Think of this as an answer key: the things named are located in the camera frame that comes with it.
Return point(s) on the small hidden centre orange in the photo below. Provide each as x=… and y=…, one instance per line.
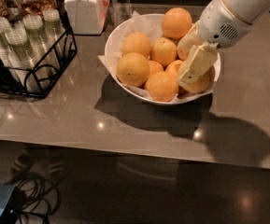
x=154, y=67

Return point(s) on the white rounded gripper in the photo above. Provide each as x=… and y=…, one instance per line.
x=220, y=21

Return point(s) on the clear plastic cup stack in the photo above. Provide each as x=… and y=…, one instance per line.
x=4, y=48
x=24, y=60
x=39, y=39
x=54, y=28

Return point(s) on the back right orange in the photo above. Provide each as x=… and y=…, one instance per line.
x=184, y=55

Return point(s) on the white ceramic canister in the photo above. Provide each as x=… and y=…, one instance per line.
x=86, y=17

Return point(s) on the top orange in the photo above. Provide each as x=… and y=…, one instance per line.
x=176, y=22

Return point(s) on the front right large orange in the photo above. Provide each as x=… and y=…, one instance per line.
x=202, y=84

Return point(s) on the black wire rack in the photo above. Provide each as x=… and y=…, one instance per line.
x=9, y=85

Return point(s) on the front centre orange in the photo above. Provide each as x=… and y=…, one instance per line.
x=162, y=87

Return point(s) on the white paper bowl liner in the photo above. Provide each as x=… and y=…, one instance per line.
x=142, y=24

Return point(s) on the front left orange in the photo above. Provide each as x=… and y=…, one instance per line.
x=132, y=69

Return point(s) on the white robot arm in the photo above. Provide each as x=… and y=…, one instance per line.
x=248, y=10

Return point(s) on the back left orange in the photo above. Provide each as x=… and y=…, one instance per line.
x=136, y=42

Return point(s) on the hidden right centre orange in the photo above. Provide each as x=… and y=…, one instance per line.
x=172, y=69

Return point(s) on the white ceramic bowl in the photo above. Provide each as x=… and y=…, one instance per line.
x=116, y=41

